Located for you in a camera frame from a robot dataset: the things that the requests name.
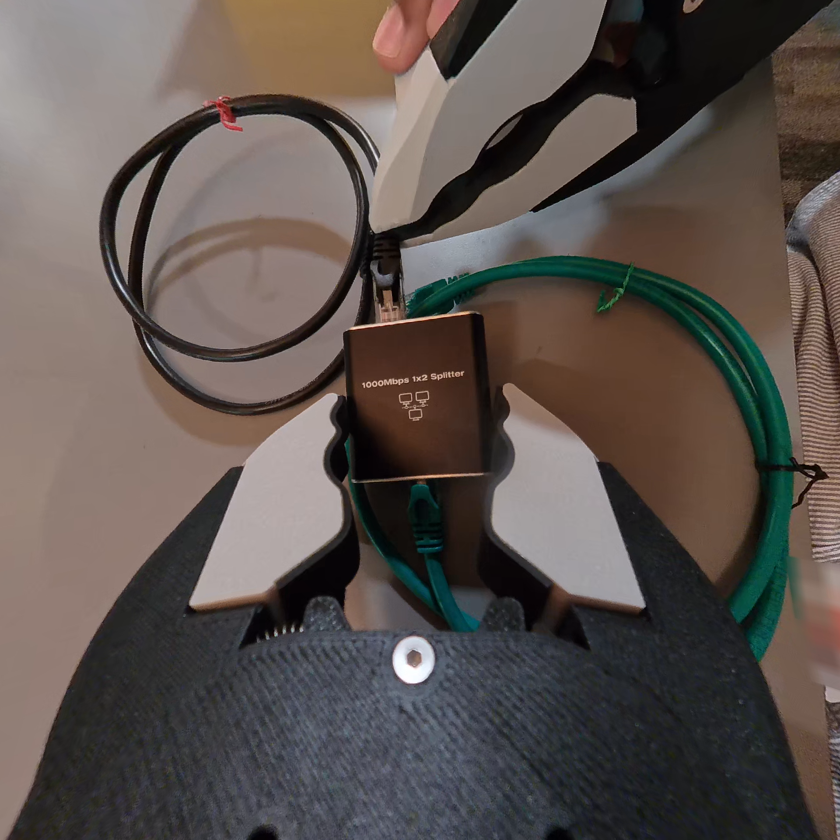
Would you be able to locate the red twist tie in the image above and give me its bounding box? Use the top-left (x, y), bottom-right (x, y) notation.
top-left (202, 96), bottom-right (245, 133)

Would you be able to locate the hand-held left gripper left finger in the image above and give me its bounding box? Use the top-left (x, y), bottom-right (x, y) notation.
top-left (189, 394), bottom-right (361, 624)

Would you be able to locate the black network splitter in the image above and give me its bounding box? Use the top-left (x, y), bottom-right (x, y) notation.
top-left (343, 313), bottom-right (493, 484)

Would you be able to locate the person's right hand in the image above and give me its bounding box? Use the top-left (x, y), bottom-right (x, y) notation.
top-left (372, 0), bottom-right (462, 74)

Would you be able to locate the grey desk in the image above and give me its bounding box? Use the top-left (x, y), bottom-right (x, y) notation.
top-left (0, 0), bottom-right (818, 840)

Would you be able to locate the green twist tie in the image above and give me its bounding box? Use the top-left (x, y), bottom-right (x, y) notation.
top-left (595, 262), bottom-right (636, 315)

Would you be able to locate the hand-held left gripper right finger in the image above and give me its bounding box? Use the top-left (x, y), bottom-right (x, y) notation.
top-left (482, 384), bottom-right (647, 627)

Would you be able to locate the green network cable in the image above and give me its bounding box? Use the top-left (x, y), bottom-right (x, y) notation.
top-left (346, 257), bottom-right (795, 664)

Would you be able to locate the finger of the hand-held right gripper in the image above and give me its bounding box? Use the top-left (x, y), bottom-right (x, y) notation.
top-left (371, 0), bottom-right (608, 231)
top-left (400, 98), bottom-right (639, 238)

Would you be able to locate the black network cable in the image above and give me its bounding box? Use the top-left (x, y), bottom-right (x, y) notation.
top-left (98, 94), bottom-right (404, 416)

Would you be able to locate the black twist tie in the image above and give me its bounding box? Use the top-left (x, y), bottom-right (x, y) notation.
top-left (755, 456), bottom-right (830, 508)

